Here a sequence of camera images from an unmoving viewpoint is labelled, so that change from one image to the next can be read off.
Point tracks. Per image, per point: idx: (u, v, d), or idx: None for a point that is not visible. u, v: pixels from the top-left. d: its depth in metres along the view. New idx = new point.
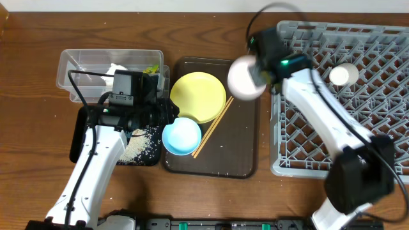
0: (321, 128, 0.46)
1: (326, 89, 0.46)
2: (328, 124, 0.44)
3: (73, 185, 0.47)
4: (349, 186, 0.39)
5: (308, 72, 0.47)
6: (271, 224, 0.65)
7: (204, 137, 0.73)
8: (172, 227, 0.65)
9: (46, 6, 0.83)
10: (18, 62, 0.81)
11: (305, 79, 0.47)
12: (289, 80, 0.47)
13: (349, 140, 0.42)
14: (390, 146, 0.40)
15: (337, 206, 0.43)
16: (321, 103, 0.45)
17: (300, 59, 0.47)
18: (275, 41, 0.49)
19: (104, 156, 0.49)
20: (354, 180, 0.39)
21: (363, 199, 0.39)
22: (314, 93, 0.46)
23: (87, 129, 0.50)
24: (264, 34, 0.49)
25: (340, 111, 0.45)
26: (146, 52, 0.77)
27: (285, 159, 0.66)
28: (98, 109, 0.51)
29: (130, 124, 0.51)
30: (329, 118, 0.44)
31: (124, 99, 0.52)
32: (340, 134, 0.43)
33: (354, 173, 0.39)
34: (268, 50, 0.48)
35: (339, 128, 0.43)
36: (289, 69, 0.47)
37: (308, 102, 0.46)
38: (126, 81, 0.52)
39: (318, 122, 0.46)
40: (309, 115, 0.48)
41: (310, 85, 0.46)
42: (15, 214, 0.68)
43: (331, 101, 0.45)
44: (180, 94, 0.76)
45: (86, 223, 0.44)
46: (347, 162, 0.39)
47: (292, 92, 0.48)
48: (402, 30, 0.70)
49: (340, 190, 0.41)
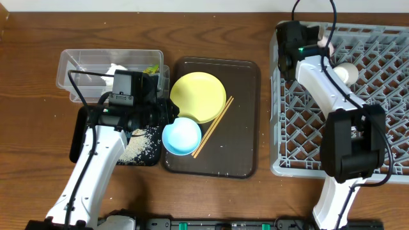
0: (323, 101, 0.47)
1: (333, 71, 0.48)
2: (328, 93, 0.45)
3: (73, 185, 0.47)
4: (338, 144, 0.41)
5: (318, 57, 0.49)
6: (272, 224, 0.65)
7: (204, 137, 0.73)
8: (172, 227, 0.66)
9: (46, 6, 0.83)
10: (19, 61, 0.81)
11: (314, 61, 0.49)
12: (301, 62, 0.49)
13: (344, 106, 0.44)
14: (384, 114, 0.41)
15: (329, 172, 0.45)
16: (326, 79, 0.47)
17: (315, 49, 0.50)
18: (296, 32, 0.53)
19: (104, 156, 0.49)
20: (343, 138, 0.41)
21: (350, 159, 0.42)
22: (320, 71, 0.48)
23: (87, 129, 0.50)
24: (288, 26, 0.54)
25: (342, 86, 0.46)
26: (146, 52, 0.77)
27: (285, 159, 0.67)
28: (98, 109, 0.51)
29: (130, 124, 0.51)
30: (330, 89, 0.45)
31: (125, 99, 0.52)
32: (339, 101, 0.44)
33: (344, 131, 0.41)
34: (288, 39, 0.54)
35: (337, 95, 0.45)
36: (303, 56, 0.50)
37: (314, 78, 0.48)
38: (127, 82, 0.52)
39: (320, 95, 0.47)
40: (314, 91, 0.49)
41: (317, 66, 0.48)
42: (16, 214, 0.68)
43: (336, 78, 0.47)
44: (180, 94, 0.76)
45: (86, 223, 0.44)
46: (339, 120, 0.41)
47: (301, 72, 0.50)
48: (402, 30, 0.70)
49: (330, 150, 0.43)
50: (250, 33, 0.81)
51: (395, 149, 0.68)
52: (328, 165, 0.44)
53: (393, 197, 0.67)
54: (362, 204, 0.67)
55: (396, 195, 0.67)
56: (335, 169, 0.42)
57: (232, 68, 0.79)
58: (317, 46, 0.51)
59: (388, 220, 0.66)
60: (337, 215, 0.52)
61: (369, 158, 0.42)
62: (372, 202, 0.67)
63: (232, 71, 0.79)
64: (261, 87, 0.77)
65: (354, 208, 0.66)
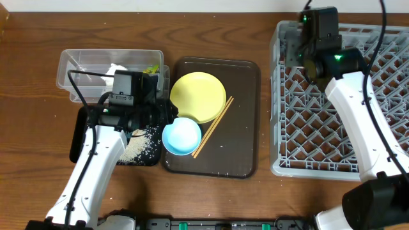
0: (360, 144, 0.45)
1: (375, 104, 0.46)
2: (372, 142, 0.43)
3: (73, 185, 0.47)
4: (373, 212, 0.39)
5: (360, 78, 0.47)
6: (272, 224, 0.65)
7: (204, 137, 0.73)
8: (172, 227, 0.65)
9: (46, 6, 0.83)
10: (19, 61, 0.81)
11: (356, 85, 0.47)
12: (338, 81, 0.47)
13: (386, 165, 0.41)
14: None
15: (350, 222, 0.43)
16: (367, 116, 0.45)
17: (352, 61, 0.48)
18: (331, 27, 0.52)
19: (104, 157, 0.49)
20: (380, 207, 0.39)
21: (381, 222, 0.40)
22: (362, 104, 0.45)
23: (87, 129, 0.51)
24: (321, 15, 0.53)
25: (386, 134, 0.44)
26: (146, 52, 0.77)
27: (285, 159, 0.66)
28: (98, 109, 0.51)
29: (130, 124, 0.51)
30: (372, 135, 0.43)
31: (125, 99, 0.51)
32: (380, 156, 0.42)
33: (383, 202, 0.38)
34: (321, 34, 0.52)
35: (379, 148, 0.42)
36: (340, 68, 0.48)
37: (353, 109, 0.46)
38: (126, 82, 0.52)
39: (357, 135, 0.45)
40: (348, 123, 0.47)
41: (361, 94, 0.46)
42: (16, 214, 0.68)
43: (378, 117, 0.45)
44: (180, 94, 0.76)
45: (86, 223, 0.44)
46: (381, 193, 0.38)
47: (336, 92, 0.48)
48: (402, 31, 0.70)
49: (360, 209, 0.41)
50: (249, 34, 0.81)
51: None
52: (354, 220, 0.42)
53: None
54: None
55: None
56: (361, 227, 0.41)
57: (232, 68, 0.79)
58: (356, 58, 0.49)
59: None
60: None
61: (400, 220, 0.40)
62: None
63: (232, 71, 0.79)
64: (261, 87, 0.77)
65: None
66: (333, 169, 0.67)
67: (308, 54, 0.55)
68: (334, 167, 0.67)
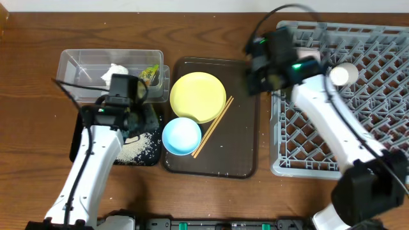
0: (332, 139, 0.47)
1: (339, 100, 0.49)
2: (342, 137, 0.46)
3: (70, 185, 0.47)
4: (358, 199, 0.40)
5: (321, 80, 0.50)
6: (272, 224, 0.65)
7: (204, 137, 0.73)
8: (172, 227, 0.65)
9: (46, 6, 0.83)
10: (19, 61, 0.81)
11: (317, 87, 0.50)
12: (300, 86, 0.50)
13: (361, 153, 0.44)
14: (404, 163, 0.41)
15: (345, 220, 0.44)
16: (333, 112, 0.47)
17: (312, 65, 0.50)
18: (286, 43, 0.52)
19: (101, 156, 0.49)
20: (363, 194, 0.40)
21: (372, 210, 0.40)
22: (326, 102, 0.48)
23: (83, 129, 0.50)
24: (275, 37, 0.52)
25: (354, 124, 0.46)
26: (146, 52, 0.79)
27: (285, 159, 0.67)
28: (93, 109, 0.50)
29: (127, 123, 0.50)
30: (339, 130, 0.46)
31: (121, 100, 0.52)
32: (353, 146, 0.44)
33: (363, 187, 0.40)
34: (278, 52, 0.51)
35: (351, 138, 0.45)
36: (300, 75, 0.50)
37: (319, 110, 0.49)
38: (123, 85, 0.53)
39: (328, 131, 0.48)
40: (319, 124, 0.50)
41: (323, 94, 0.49)
42: (16, 214, 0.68)
43: (344, 110, 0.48)
44: (181, 94, 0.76)
45: (86, 222, 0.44)
46: (357, 177, 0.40)
47: (301, 97, 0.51)
48: (402, 30, 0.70)
49: (348, 202, 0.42)
50: (249, 33, 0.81)
51: None
52: (347, 216, 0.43)
53: None
54: None
55: None
56: (354, 220, 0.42)
57: (232, 68, 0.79)
58: (314, 61, 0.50)
59: (388, 220, 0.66)
60: None
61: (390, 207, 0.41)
62: None
63: (232, 71, 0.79)
64: None
65: None
66: (333, 169, 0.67)
67: (270, 72, 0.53)
68: (334, 167, 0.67)
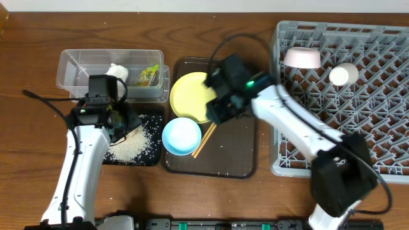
0: (296, 141, 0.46)
1: (292, 103, 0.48)
2: (301, 133, 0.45)
3: (62, 186, 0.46)
4: (331, 188, 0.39)
5: (273, 89, 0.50)
6: (272, 225, 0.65)
7: (204, 137, 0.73)
8: (172, 227, 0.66)
9: (46, 6, 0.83)
10: (18, 61, 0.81)
11: (270, 94, 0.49)
12: (256, 100, 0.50)
13: (321, 144, 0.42)
14: (362, 145, 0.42)
15: (329, 213, 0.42)
16: (289, 115, 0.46)
17: (264, 81, 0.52)
18: (238, 66, 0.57)
19: (89, 154, 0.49)
20: (334, 181, 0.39)
21: (351, 197, 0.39)
22: (281, 107, 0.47)
23: (68, 132, 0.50)
24: (227, 62, 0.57)
25: (311, 121, 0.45)
26: (146, 52, 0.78)
27: (285, 159, 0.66)
28: (75, 110, 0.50)
29: (110, 121, 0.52)
30: (298, 128, 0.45)
31: (102, 100, 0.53)
32: (313, 140, 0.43)
33: (332, 174, 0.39)
34: (232, 75, 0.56)
35: (310, 134, 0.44)
36: (254, 91, 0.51)
37: (277, 116, 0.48)
38: (102, 85, 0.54)
39: (290, 133, 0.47)
40: (283, 130, 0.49)
41: (277, 100, 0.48)
42: (16, 214, 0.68)
43: (300, 110, 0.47)
44: (181, 94, 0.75)
45: (84, 219, 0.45)
46: (323, 165, 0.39)
47: (261, 108, 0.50)
48: (402, 31, 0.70)
49: (324, 194, 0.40)
50: (249, 33, 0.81)
51: (395, 150, 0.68)
52: (330, 209, 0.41)
53: (394, 197, 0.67)
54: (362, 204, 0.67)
55: (397, 195, 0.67)
56: (337, 210, 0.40)
57: None
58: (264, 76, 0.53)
59: (388, 220, 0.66)
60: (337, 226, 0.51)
61: (367, 189, 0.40)
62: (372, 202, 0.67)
63: None
64: None
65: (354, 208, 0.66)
66: None
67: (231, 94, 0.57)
68: None
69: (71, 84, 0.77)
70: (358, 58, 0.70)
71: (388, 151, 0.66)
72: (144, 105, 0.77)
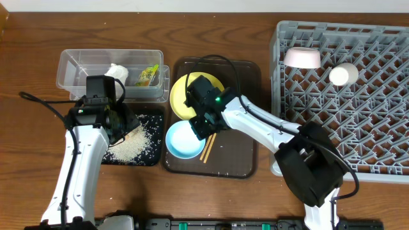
0: (264, 142, 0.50)
1: (255, 108, 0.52)
2: (265, 132, 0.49)
3: (62, 186, 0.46)
4: (300, 176, 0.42)
5: (238, 99, 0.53)
6: (272, 225, 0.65)
7: (209, 139, 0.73)
8: (172, 227, 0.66)
9: (46, 6, 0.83)
10: (18, 61, 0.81)
11: (234, 103, 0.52)
12: (225, 113, 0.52)
13: (282, 138, 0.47)
14: (317, 130, 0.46)
15: (307, 202, 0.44)
16: (253, 119, 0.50)
17: (230, 96, 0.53)
18: (207, 84, 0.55)
19: (87, 154, 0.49)
20: (300, 169, 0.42)
21: (320, 183, 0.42)
22: (245, 114, 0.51)
23: (66, 132, 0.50)
24: (195, 84, 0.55)
25: (273, 119, 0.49)
26: (146, 52, 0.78)
27: None
28: (73, 112, 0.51)
29: (109, 121, 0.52)
30: (265, 130, 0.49)
31: (100, 100, 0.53)
32: (275, 136, 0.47)
33: (295, 163, 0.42)
34: (202, 94, 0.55)
35: (271, 131, 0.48)
36: (223, 105, 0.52)
37: (243, 122, 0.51)
38: (100, 85, 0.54)
39: (257, 135, 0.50)
40: (252, 134, 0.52)
41: (241, 108, 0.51)
42: (15, 214, 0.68)
43: (261, 112, 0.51)
44: (181, 92, 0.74)
45: (83, 218, 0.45)
46: (285, 156, 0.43)
47: (230, 120, 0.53)
48: (402, 31, 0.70)
49: (294, 184, 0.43)
50: (249, 34, 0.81)
51: (395, 149, 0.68)
52: (307, 200, 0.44)
53: (394, 196, 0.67)
54: (362, 204, 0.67)
55: (396, 195, 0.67)
56: (311, 197, 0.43)
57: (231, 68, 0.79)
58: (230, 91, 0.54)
59: (388, 220, 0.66)
60: (329, 222, 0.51)
61: (335, 172, 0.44)
62: (373, 202, 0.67)
63: (232, 71, 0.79)
64: (261, 87, 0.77)
65: (354, 208, 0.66)
66: None
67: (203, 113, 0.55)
68: None
69: (71, 84, 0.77)
70: (358, 59, 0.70)
71: (388, 151, 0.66)
72: (144, 105, 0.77)
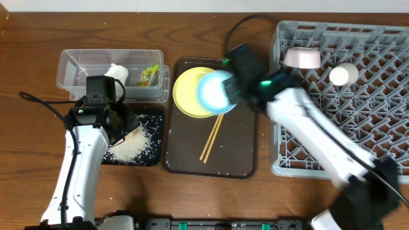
0: (319, 154, 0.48)
1: (314, 109, 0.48)
2: (330, 153, 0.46)
3: (62, 186, 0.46)
4: (358, 211, 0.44)
5: (292, 93, 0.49)
6: (272, 225, 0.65)
7: (209, 138, 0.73)
8: (172, 227, 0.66)
9: (46, 6, 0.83)
10: (18, 62, 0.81)
11: (291, 102, 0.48)
12: (275, 104, 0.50)
13: (351, 166, 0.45)
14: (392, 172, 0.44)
15: None
16: (313, 125, 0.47)
17: (280, 83, 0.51)
18: (249, 61, 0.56)
19: (87, 154, 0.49)
20: (360, 206, 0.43)
21: (375, 222, 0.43)
22: (304, 118, 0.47)
23: (66, 132, 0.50)
24: (238, 55, 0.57)
25: (338, 137, 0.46)
26: (146, 52, 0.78)
27: (285, 159, 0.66)
28: (73, 112, 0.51)
29: (109, 121, 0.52)
30: (328, 146, 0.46)
31: (100, 101, 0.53)
32: (342, 160, 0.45)
33: (358, 200, 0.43)
34: (242, 69, 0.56)
35: (339, 154, 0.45)
36: (270, 91, 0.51)
37: (299, 125, 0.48)
38: (100, 85, 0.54)
39: (312, 145, 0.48)
40: (300, 137, 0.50)
41: (298, 107, 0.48)
42: (15, 214, 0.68)
43: (323, 122, 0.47)
44: (183, 89, 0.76)
45: (83, 218, 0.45)
46: (353, 190, 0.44)
47: (277, 114, 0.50)
48: (402, 31, 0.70)
49: (349, 214, 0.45)
50: (249, 34, 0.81)
51: (395, 150, 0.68)
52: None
53: None
54: None
55: None
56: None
57: None
58: (280, 75, 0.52)
59: (388, 220, 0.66)
60: None
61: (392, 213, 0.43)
62: None
63: None
64: None
65: None
66: None
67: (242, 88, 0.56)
68: None
69: (70, 84, 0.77)
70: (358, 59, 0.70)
71: (388, 151, 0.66)
72: (144, 105, 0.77)
